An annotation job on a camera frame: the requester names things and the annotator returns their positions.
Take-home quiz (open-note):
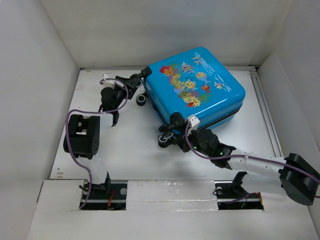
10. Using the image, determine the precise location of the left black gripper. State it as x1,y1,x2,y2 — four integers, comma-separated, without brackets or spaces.
111,76,140,110

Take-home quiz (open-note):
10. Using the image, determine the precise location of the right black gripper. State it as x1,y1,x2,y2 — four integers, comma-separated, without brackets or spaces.
172,126,212,158

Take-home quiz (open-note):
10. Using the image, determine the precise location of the blue kids suitcase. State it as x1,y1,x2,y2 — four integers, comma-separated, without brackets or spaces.
131,47,246,148

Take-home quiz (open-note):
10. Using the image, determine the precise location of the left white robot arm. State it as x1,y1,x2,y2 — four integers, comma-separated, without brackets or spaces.
63,74,143,199

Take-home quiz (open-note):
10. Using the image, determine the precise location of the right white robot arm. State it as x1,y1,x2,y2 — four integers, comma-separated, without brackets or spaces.
173,129,320,206

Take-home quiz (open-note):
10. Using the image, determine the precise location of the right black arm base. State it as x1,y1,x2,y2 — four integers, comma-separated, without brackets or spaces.
212,171,264,210

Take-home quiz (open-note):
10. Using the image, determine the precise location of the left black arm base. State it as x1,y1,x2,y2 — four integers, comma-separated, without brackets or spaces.
79,173,128,211

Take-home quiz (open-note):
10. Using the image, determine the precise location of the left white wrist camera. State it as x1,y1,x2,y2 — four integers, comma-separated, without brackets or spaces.
99,73,119,89

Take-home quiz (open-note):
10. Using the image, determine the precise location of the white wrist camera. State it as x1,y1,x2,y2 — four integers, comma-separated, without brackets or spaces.
99,73,119,89
186,114,200,136

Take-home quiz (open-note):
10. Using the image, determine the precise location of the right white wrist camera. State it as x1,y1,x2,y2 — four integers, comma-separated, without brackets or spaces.
186,114,200,136

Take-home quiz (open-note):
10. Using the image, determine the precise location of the aluminium frame rail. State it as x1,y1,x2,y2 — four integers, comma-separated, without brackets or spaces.
249,66,283,157

